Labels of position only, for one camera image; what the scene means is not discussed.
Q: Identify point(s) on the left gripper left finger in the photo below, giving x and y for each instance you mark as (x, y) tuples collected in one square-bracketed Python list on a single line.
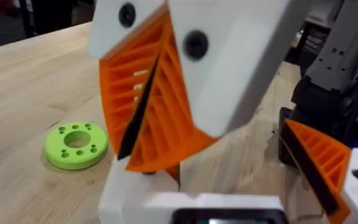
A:
[(126, 193)]

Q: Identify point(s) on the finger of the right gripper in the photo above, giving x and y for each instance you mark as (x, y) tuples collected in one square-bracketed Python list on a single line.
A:
[(120, 77), (228, 62)]

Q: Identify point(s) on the green disc with holes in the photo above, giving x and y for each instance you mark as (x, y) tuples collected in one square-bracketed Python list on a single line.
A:
[(54, 155)]

